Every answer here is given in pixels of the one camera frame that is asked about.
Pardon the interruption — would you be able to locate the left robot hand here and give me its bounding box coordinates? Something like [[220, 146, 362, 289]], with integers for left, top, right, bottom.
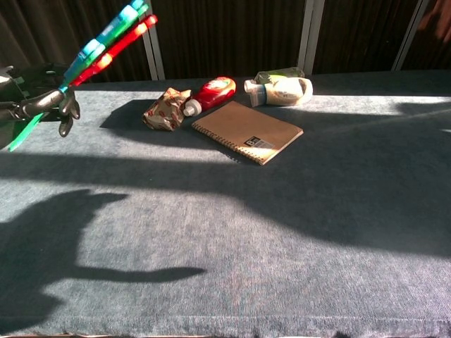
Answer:
[[0, 63, 81, 151]]

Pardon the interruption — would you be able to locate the hand-shaped plastic clapper toy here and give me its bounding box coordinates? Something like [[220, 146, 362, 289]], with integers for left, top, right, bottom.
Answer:
[[7, 0, 159, 153]]

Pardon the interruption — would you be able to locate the crumpled patterned snack wrapper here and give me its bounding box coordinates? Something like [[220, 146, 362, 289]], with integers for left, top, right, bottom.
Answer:
[[142, 87, 192, 132]]

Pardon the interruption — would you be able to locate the red ketchup bottle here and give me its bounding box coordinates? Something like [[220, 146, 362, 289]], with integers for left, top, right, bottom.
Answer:
[[183, 76, 237, 118]]

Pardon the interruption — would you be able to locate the dark brown curtain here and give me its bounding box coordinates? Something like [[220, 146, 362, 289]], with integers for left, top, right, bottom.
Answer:
[[0, 0, 451, 84]]

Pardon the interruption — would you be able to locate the brown spiral notebook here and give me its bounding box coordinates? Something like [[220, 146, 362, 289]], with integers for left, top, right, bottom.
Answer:
[[191, 100, 304, 166]]

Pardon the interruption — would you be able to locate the grey-blue table cloth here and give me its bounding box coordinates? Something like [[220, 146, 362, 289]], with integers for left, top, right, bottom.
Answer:
[[0, 70, 451, 337]]

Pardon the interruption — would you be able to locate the green packet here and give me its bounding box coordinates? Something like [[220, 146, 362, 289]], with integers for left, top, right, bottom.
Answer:
[[254, 66, 305, 85]]

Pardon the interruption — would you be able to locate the white tube with cap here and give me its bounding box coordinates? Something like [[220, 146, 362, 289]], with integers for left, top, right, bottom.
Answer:
[[244, 76, 314, 108]]

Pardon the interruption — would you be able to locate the white frame post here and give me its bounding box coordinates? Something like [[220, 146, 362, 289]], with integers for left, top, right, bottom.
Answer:
[[297, 0, 325, 75], [391, 0, 433, 72], [140, 0, 166, 81]]

